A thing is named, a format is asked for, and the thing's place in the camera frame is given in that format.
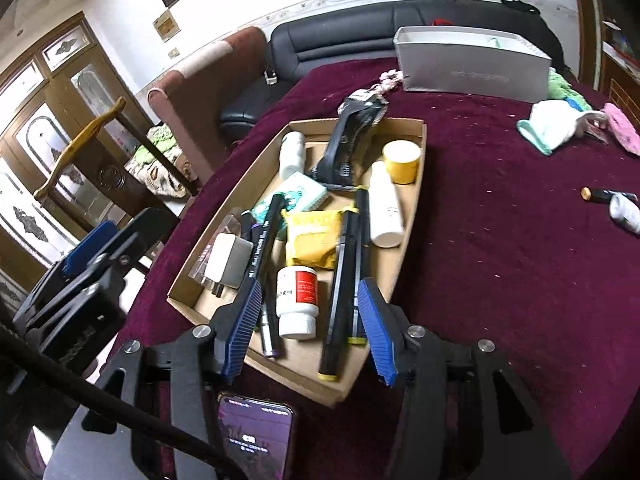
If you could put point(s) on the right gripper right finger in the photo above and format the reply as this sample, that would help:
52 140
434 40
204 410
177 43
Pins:
465 413

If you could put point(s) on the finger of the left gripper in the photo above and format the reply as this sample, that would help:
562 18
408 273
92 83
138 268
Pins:
89 247
137 238

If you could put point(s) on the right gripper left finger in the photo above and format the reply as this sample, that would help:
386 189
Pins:
151 415

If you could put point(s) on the black marker green cap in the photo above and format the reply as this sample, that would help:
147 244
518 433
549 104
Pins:
267 320

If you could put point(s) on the black marker yellow caps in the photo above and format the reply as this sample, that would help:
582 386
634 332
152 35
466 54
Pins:
341 298

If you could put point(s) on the teal cartoon tissue pack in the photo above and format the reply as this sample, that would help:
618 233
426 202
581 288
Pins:
300 193

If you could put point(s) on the white tube bottle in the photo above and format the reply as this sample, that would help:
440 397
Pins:
292 156

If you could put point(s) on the gold foil snack packet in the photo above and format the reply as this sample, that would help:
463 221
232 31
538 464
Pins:
313 237

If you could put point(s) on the white red-label pill bottle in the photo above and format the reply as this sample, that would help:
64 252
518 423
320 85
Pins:
297 302

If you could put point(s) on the black marker yellow cap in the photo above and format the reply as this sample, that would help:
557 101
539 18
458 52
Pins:
356 335

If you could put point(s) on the small white red-label bottle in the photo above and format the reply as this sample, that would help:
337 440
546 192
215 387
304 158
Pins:
386 226

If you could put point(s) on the black snack bag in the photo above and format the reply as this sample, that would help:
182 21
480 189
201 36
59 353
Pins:
341 165

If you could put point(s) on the yellow lidded cup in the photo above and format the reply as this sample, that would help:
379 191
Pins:
402 159

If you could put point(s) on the black marker white cap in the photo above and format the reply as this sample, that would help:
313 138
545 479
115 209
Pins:
263 249

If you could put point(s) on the black marker purple cap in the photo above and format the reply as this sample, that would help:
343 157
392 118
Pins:
247 222

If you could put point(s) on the wooden chair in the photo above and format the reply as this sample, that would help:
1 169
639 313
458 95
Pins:
102 169

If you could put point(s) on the maroon upholstered chair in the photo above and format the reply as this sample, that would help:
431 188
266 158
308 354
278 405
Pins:
189 97

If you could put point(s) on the black smartphone lit screen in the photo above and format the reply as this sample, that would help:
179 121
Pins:
257 435

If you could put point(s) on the brown cardboard tray box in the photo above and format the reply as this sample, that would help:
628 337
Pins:
298 369

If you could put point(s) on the black marker orange caps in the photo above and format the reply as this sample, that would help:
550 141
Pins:
603 195

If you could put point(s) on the white green-label bottle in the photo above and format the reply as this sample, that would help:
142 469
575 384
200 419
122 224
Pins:
625 213

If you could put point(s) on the white teal-cuff glove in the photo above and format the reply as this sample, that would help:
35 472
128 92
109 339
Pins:
552 123

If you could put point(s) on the pink floral cloth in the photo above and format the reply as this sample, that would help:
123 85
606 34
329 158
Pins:
622 129

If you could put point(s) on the green cloth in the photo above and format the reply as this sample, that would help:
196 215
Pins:
560 89

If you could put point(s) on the grey shoe box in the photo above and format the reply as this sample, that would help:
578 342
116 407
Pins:
469 60

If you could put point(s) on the wooden brick-pattern counter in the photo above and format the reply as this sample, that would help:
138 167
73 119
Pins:
609 52

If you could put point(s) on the small framed wall plaque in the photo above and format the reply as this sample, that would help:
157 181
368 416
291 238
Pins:
166 26

